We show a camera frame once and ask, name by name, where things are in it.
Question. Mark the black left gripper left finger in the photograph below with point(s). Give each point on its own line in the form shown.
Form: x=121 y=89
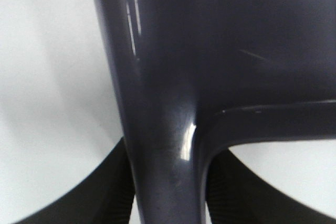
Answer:
x=105 y=196

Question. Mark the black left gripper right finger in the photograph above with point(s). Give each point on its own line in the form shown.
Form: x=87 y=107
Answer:
x=234 y=194

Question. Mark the purple plastic dustpan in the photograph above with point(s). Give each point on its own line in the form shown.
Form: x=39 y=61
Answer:
x=193 y=78

